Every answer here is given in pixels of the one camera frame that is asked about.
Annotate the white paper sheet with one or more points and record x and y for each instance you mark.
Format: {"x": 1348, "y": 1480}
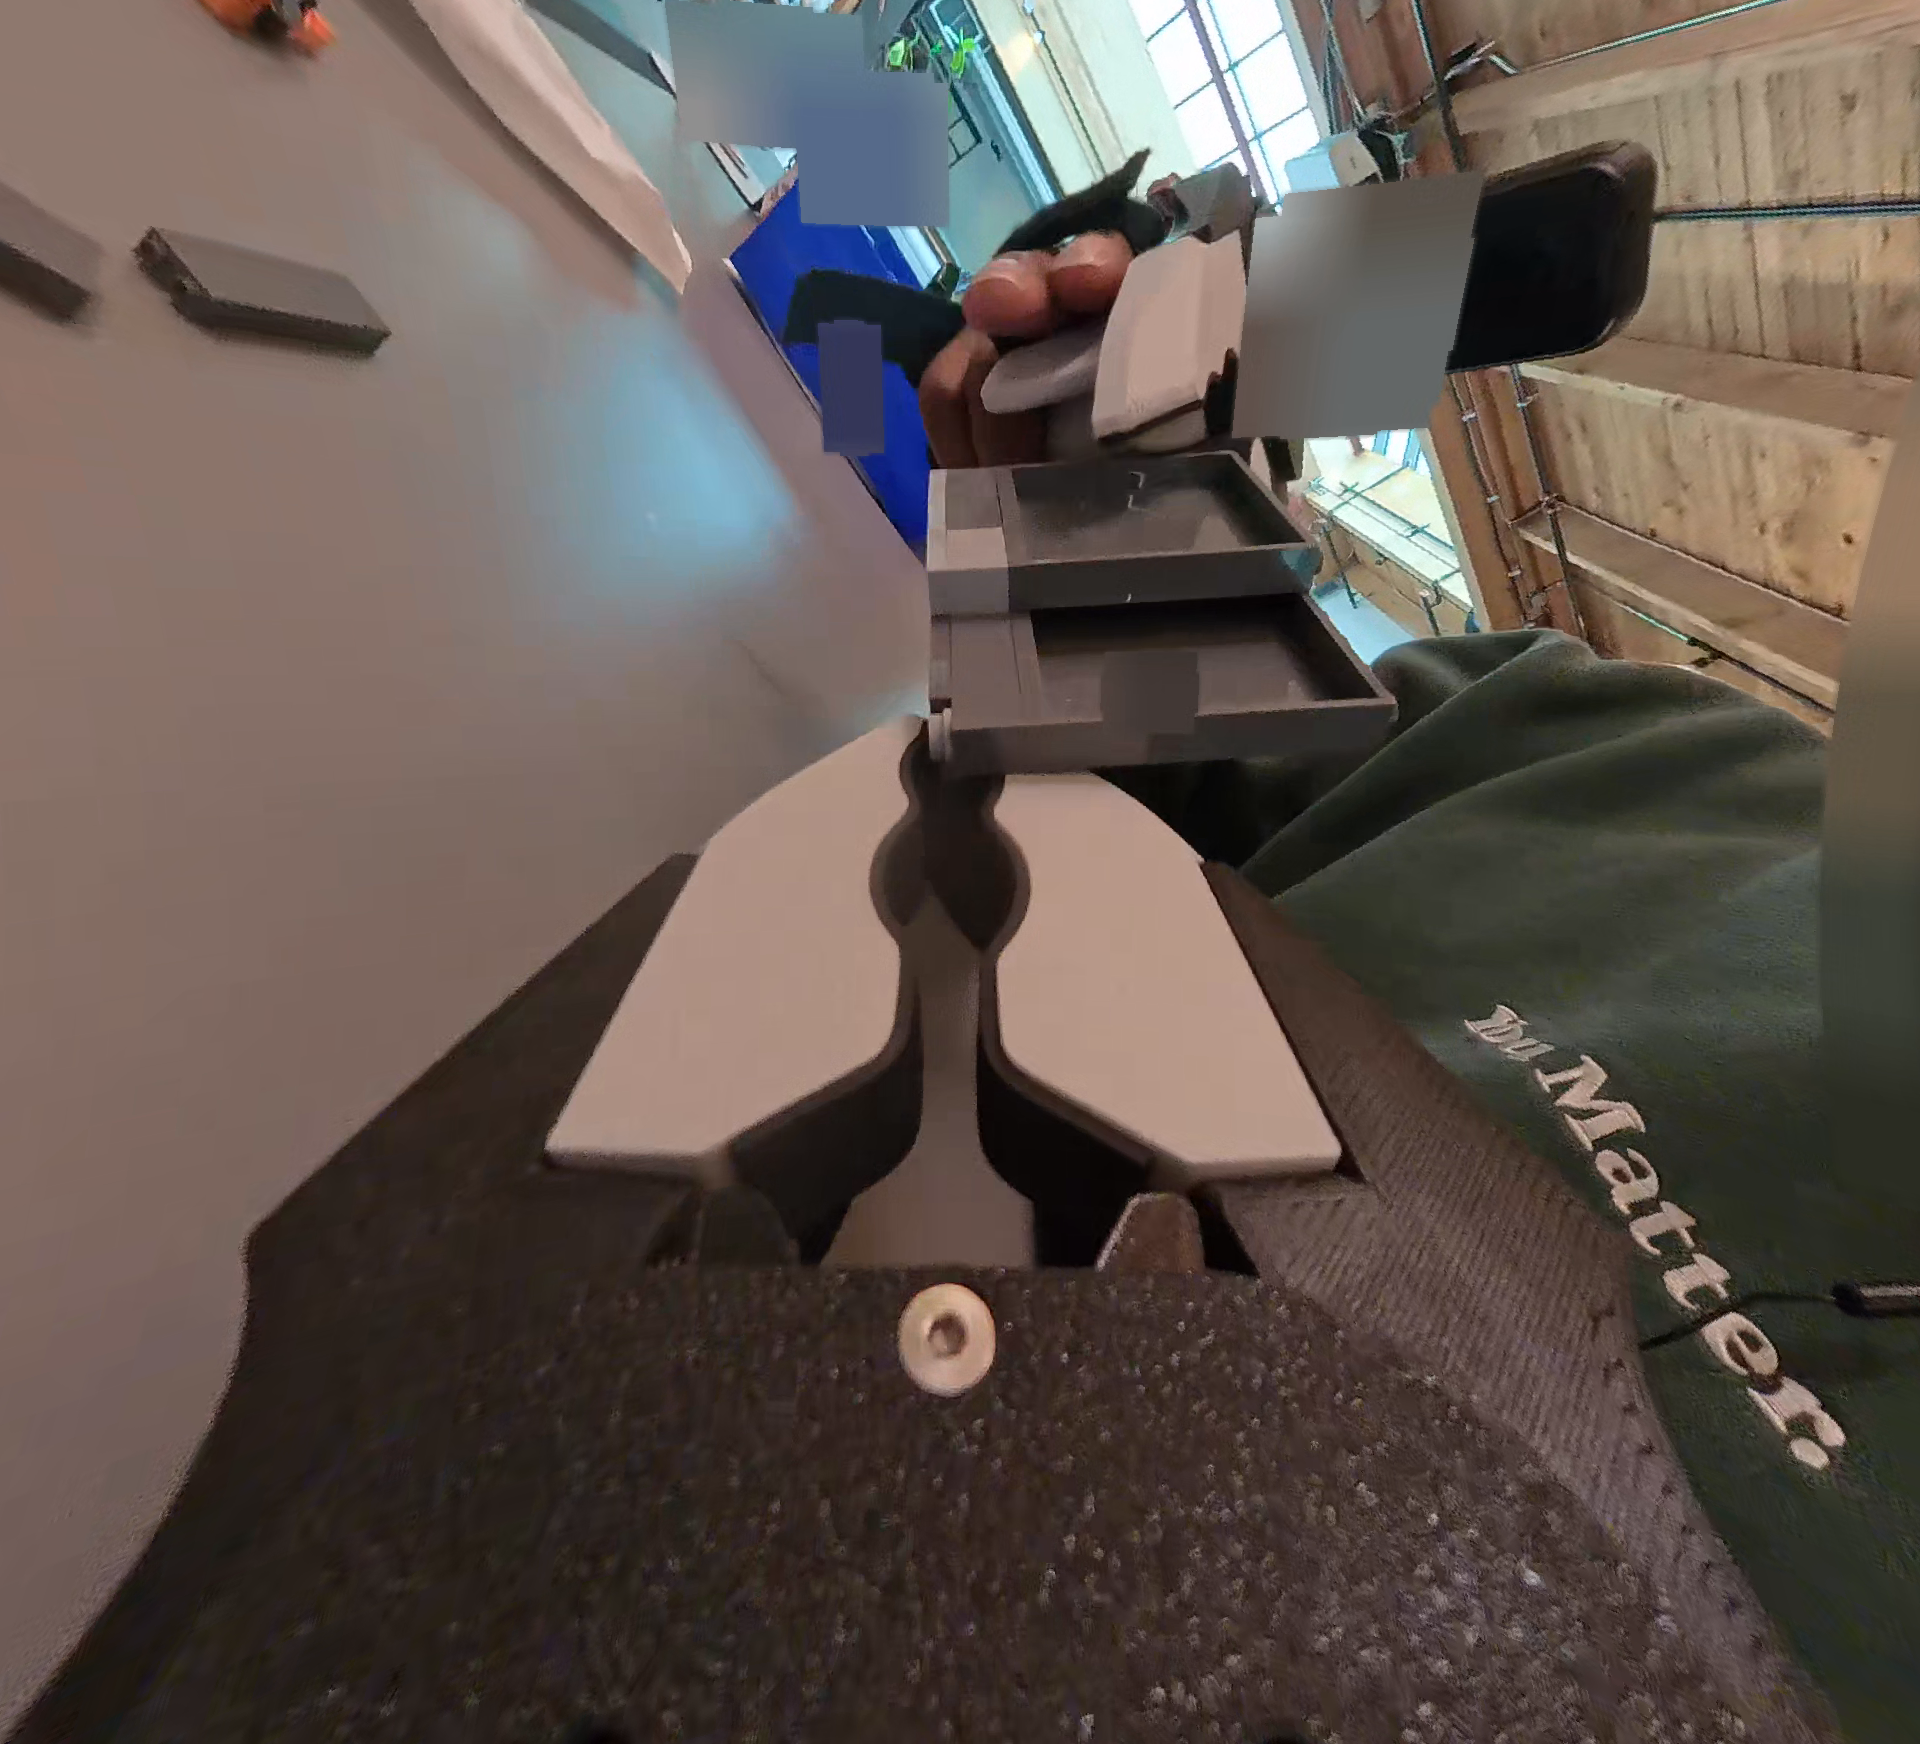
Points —
{"x": 572, "y": 147}

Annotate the large window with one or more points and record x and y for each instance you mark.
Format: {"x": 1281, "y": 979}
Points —
{"x": 1200, "y": 18}

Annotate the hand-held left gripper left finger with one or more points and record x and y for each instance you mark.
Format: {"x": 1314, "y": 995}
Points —
{"x": 751, "y": 995}

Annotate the blue panel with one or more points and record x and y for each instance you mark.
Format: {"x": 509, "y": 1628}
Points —
{"x": 767, "y": 268}

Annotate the long dark grey plate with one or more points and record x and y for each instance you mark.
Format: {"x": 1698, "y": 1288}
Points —
{"x": 577, "y": 12}

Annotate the grey brick assembly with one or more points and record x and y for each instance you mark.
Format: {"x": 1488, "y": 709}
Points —
{"x": 1169, "y": 579}

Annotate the grey column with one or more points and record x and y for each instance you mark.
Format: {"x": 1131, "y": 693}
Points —
{"x": 1874, "y": 649}

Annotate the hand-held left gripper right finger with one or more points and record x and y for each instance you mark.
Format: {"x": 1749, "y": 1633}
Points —
{"x": 1139, "y": 995}

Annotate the plain grey brick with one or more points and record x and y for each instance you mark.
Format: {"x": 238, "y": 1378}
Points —
{"x": 271, "y": 295}
{"x": 46, "y": 259}

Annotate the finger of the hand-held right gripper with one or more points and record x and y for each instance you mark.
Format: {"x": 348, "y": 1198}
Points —
{"x": 1052, "y": 372}
{"x": 1169, "y": 333}

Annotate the person's right hand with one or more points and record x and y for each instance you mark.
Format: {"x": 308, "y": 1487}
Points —
{"x": 1052, "y": 282}

